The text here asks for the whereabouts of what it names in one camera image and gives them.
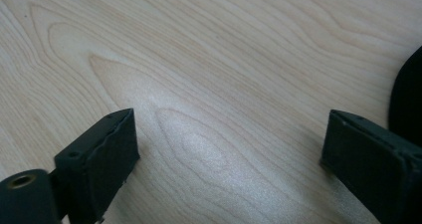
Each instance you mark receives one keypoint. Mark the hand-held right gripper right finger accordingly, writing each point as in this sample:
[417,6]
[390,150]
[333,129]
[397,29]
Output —
[371,161]

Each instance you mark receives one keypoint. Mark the black round object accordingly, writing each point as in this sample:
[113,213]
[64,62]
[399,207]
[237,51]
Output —
[407,98]

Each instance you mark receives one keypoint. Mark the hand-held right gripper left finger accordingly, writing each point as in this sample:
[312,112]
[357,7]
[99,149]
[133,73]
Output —
[99,161]

